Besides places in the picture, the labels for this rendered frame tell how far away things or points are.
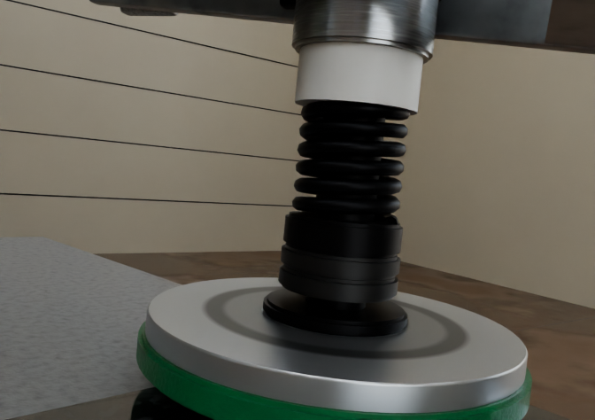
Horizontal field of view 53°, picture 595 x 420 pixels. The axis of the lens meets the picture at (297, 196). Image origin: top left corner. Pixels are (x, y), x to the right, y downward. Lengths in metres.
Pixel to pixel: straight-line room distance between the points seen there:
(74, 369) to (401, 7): 0.27
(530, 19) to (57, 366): 0.34
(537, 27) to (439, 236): 6.10
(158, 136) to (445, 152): 2.92
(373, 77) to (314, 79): 0.03
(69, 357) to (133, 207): 5.27
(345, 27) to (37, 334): 0.28
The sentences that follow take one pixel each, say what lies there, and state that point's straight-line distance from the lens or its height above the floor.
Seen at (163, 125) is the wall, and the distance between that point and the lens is 5.73.
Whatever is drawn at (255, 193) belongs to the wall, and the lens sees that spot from 6.29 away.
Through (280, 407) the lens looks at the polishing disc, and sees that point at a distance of 0.26.
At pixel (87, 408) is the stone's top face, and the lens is 0.33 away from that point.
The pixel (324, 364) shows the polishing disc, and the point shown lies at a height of 0.86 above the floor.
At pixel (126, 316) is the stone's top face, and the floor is 0.82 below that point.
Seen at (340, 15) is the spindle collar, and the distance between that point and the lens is 0.32.
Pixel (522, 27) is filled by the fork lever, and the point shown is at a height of 1.04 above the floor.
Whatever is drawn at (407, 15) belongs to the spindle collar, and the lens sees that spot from 0.33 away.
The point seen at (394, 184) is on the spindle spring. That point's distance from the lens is 0.33.
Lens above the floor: 0.95
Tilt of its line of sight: 3 degrees down
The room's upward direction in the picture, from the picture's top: 6 degrees clockwise
